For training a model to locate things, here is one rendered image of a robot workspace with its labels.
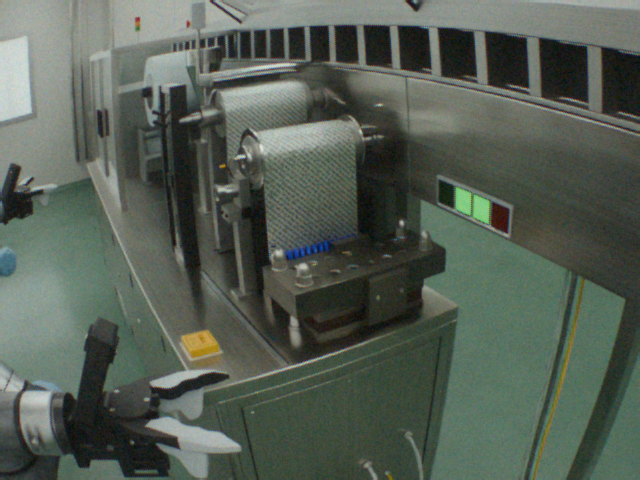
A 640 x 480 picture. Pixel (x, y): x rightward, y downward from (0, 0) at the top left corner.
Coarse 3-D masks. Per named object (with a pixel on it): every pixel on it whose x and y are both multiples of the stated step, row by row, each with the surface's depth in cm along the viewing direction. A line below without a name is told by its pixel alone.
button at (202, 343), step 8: (184, 336) 122; (192, 336) 122; (200, 336) 122; (208, 336) 122; (184, 344) 120; (192, 344) 119; (200, 344) 119; (208, 344) 119; (216, 344) 119; (192, 352) 117; (200, 352) 118; (208, 352) 119; (216, 352) 120
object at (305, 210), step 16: (304, 176) 132; (320, 176) 134; (336, 176) 136; (352, 176) 139; (272, 192) 130; (288, 192) 132; (304, 192) 134; (320, 192) 136; (336, 192) 138; (352, 192) 140; (272, 208) 131; (288, 208) 133; (304, 208) 135; (320, 208) 137; (336, 208) 139; (352, 208) 142; (272, 224) 132; (288, 224) 134; (304, 224) 136; (320, 224) 138; (336, 224) 141; (352, 224) 143; (272, 240) 133; (288, 240) 136; (304, 240) 138; (320, 240) 140
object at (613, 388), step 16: (400, 192) 168; (400, 208) 170; (416, 208) 169; (416, 224) 171; (624, 304) 97; (624, 320) 98; (624, 336) 98; (624, 352) 98; (608, 368) 103; (624, 368) 99; (608, 384) 104; (624, 384) 101; (608, 400) 104; (592, 416) 109; (608, 416) 104; (592, 432) 109; (608, 432) 109; (592, 448) 109; (576, 464) 115; (592, 464) 112
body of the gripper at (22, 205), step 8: (16, 192) 130; (16, 200) 131; (24, 200) 132; (8, 208) 129; (16, 208) 131; (24, 208) 133; (32, 208) 136; (8, 216) 129; (16, 216) 133; (24, 216) 133
